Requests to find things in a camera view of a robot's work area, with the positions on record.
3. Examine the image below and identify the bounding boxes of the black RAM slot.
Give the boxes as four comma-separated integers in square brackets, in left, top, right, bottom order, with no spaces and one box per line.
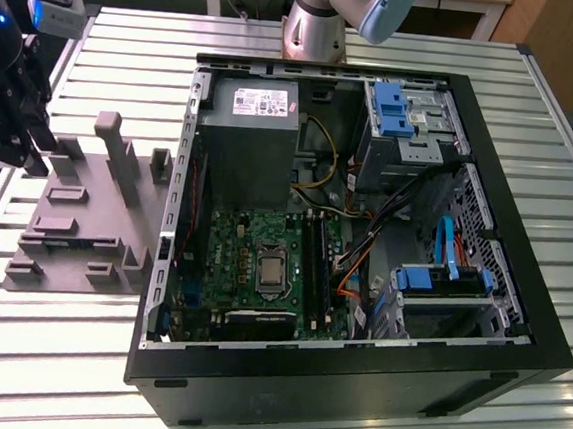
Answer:
[293,207,329,331]
[308,208,343,326]

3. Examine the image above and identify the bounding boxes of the grey parts rack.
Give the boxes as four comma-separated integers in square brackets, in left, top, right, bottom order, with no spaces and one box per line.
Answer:
[2,102,179,306]

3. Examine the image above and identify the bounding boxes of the grey power supply unit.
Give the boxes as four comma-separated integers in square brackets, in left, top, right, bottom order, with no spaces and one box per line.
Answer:
[189,73,305,214]

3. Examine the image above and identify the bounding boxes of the blue port connector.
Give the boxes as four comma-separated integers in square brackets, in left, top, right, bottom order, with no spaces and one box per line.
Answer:
[154,304,173,340]

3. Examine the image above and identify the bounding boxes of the green motherboard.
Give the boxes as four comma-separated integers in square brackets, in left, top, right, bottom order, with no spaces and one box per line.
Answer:
[167,197,368,357]

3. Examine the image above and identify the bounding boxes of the silver CPU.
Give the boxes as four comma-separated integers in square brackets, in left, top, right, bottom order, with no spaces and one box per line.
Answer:
[258,257,287,286]

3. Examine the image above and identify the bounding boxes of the CPU socket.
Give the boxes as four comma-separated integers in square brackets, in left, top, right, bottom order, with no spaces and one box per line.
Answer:
[250,241,294,301]

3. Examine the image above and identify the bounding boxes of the black graphics card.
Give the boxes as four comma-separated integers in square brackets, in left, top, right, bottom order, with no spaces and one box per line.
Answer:
[208,302,298,348]

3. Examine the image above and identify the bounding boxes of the blue plastic drive carrier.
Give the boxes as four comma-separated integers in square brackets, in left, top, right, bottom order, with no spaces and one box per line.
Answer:
[367,80,420,140]

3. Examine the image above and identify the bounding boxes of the black open PC case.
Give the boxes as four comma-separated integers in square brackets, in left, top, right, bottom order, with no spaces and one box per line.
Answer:
[119,45,573,429]

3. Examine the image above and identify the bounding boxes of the metal drive cage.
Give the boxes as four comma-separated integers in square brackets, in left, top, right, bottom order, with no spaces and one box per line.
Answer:
[352,78,478,202]

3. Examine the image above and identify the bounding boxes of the hard disk in blue carrier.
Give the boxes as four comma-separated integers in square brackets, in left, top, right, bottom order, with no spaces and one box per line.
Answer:
[392,261,494,302]

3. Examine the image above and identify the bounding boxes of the white framed desk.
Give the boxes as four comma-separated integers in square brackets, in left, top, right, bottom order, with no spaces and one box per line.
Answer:
[197,0,517,45]

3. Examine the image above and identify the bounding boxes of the metal disk bay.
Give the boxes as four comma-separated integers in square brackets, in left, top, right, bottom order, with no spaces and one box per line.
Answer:
[384,261,509,348]

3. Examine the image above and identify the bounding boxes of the wooden cabinet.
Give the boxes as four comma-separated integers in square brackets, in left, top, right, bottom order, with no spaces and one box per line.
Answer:
[483,0,573,118]

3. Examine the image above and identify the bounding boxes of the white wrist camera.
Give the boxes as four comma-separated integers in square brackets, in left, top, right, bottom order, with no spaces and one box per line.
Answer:
[9,0,91,40]

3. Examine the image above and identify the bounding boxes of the red wire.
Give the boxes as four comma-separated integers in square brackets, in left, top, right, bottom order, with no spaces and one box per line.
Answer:
[175,157,208,269]

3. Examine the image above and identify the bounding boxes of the yellow wires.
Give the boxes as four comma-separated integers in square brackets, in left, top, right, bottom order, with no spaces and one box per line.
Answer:
[290,114,345,196]

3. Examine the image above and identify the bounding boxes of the orange wire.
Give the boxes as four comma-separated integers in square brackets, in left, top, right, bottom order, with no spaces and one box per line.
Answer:
[335,261,364,301]

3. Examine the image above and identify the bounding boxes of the black cable bundle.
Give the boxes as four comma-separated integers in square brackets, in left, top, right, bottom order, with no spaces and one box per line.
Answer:
[334,151,468,284]

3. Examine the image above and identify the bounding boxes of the blue wire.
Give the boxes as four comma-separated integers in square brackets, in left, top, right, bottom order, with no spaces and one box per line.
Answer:
[430,215,467,282]

